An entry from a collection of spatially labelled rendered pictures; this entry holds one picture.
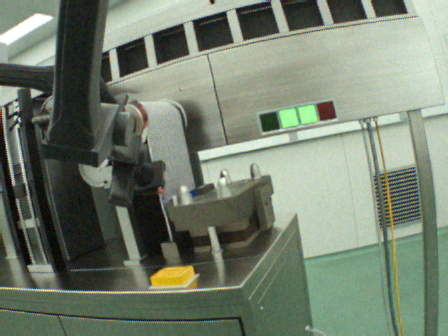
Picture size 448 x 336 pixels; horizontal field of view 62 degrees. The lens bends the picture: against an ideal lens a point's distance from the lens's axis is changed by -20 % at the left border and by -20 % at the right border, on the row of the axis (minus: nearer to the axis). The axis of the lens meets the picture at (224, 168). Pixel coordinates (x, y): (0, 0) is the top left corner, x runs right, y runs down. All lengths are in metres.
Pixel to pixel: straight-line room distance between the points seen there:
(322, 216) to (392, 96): 2.53
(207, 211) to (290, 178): 2.72
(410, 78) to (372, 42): 0.17
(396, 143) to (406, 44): 2.38
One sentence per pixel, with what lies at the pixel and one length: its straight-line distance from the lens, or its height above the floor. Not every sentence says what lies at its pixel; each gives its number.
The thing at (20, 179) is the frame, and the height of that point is 1.18.
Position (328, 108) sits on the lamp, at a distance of 1.34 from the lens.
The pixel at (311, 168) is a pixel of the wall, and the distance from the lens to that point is 3.72.
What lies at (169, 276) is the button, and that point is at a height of 0.92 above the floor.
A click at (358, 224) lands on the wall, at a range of 3.78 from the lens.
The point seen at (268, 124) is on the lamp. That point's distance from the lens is 1.37.
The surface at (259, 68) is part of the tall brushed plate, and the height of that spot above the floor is 1.35.
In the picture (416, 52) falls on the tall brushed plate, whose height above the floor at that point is 1.32.
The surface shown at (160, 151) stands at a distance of 1.19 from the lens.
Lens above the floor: 1.15
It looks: 3 degrees down
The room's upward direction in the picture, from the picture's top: 12 degrees counter-clockwise
